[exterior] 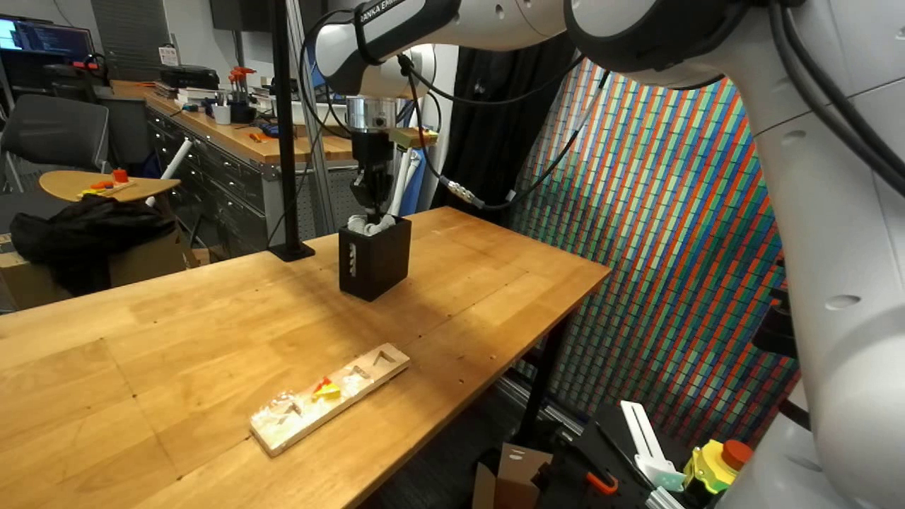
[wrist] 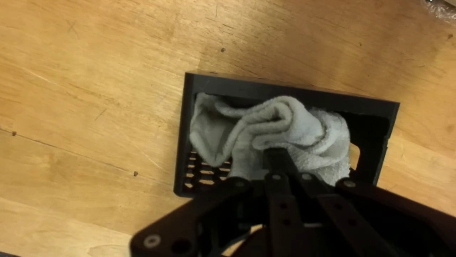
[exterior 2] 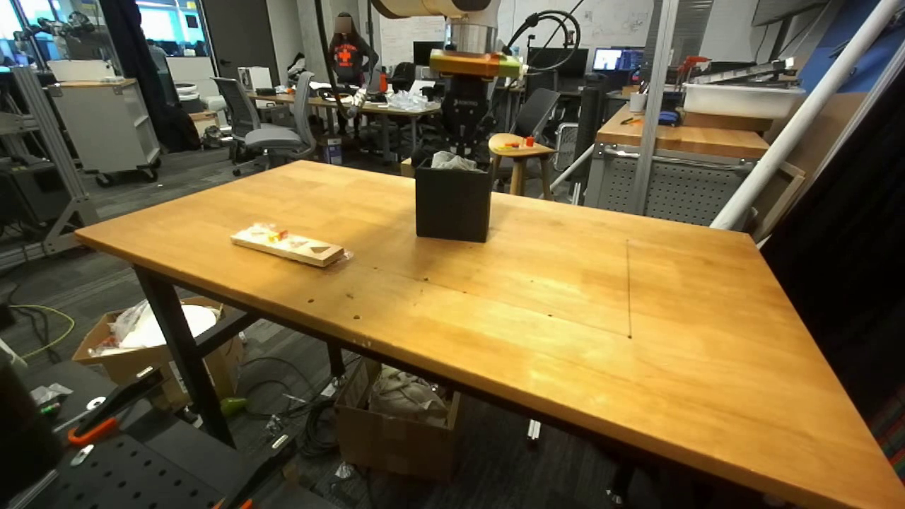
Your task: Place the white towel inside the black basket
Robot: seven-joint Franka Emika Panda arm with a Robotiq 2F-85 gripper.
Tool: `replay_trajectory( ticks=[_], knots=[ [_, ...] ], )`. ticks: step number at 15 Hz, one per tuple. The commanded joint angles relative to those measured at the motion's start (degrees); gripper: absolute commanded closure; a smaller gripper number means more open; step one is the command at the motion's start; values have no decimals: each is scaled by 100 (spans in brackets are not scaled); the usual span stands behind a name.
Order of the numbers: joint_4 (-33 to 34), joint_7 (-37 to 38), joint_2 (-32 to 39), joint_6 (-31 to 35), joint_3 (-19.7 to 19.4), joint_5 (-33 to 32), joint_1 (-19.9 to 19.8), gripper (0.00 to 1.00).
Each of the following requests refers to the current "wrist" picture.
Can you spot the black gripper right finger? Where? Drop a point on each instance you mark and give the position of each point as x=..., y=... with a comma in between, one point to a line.
x=370, y=223

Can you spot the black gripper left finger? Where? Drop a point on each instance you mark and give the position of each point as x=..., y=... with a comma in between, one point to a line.
x=213, y=223

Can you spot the white towel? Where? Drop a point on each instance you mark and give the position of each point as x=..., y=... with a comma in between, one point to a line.
x=285, y=123

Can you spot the black basket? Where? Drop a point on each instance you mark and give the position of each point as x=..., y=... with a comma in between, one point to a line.
x=285, y=93

